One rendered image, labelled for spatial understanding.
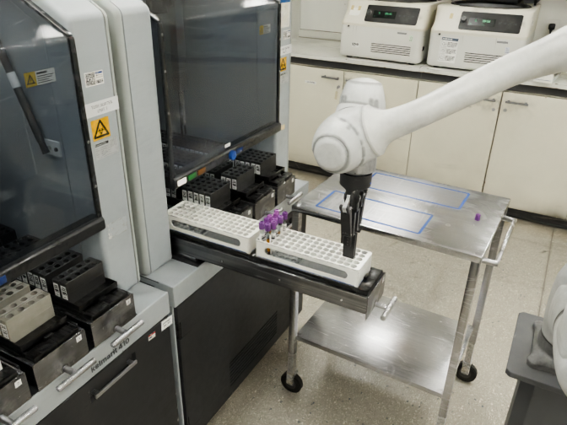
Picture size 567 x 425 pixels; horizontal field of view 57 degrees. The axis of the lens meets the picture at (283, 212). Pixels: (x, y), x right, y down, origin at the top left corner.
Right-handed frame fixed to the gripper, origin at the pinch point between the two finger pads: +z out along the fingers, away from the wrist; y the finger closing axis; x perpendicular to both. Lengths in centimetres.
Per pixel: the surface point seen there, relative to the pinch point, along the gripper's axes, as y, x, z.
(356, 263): 1.0, 2.6, 4.3
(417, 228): -32.3, 9.3, 8.0
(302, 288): 6.8, -9.5, 12.8
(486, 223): -46, 27, 8
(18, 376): 65, -42, 9
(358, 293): 5.7, 5.3, 9.7
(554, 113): -229, 37, 17
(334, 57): -227, -103, 0
